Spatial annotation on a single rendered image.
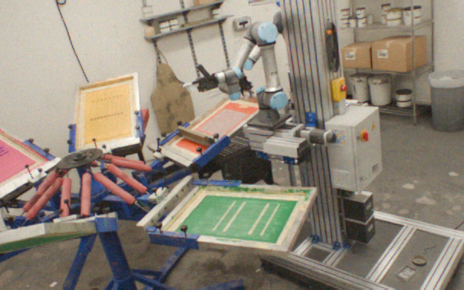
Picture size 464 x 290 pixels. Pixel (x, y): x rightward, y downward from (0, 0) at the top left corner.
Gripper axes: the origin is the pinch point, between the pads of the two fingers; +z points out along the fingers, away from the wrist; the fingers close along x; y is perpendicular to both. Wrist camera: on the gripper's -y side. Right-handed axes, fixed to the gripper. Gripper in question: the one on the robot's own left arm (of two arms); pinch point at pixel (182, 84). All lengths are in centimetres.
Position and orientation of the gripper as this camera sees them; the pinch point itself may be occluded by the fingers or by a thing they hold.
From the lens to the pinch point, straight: 238.7
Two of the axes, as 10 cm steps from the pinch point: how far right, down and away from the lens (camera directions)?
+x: -3.7, -1.5, 9.2
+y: 2.5, 9.4, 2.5
